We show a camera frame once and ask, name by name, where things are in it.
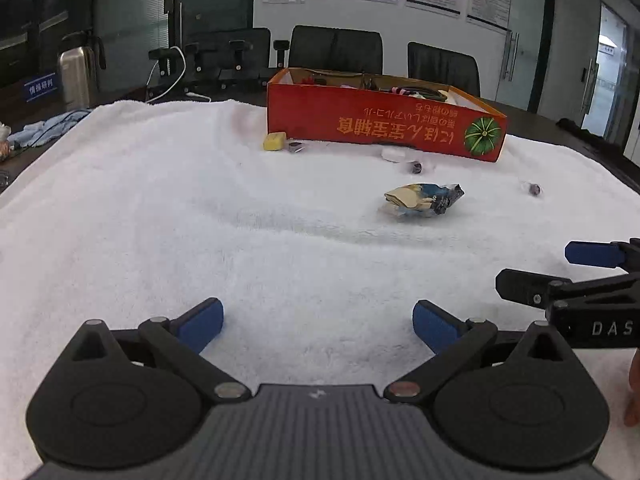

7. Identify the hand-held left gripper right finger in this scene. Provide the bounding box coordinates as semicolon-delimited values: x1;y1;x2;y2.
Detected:
384;300;572;405

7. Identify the crumpled snack packet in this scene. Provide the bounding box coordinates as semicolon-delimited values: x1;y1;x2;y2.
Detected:
382;182;466;219

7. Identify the blue cloth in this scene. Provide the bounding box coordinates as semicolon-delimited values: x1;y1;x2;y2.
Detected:
7;108;94;150

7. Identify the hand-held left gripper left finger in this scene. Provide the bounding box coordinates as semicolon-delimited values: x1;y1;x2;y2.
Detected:
67;297;251;405

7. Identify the dark desktop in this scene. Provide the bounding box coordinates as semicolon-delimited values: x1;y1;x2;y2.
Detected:
0;85;640;196

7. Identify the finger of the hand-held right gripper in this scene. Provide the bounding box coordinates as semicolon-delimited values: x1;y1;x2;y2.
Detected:
495;268;640;311
564;240;640;275

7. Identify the orange cardboard box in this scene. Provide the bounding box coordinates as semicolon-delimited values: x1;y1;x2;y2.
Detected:
266;67;509;164

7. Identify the steel thermos jug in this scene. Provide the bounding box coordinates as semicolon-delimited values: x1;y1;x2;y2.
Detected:
56;32;107;112

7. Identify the glass door handle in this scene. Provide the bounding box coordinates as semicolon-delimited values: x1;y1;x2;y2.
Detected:
502;30;521;82

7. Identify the white towel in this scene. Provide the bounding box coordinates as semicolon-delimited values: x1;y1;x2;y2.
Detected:
0;97;640;396

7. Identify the white cable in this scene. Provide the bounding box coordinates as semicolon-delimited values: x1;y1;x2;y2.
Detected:
146;46;211;105

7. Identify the black cable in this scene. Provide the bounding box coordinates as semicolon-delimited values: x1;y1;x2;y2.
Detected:
360;74;449;101

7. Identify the person's right hand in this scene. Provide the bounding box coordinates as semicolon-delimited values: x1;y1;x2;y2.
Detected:
624;359;640;429

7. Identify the blue wall sign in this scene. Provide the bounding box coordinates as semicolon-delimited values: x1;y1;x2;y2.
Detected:
24;75;60;104

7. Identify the glass door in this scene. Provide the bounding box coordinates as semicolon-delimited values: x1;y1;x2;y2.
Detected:
582;2;632;137

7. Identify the black office chair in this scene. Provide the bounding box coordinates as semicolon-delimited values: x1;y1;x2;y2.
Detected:
407;41;481;99
274;25;384;75
185;27;272;88

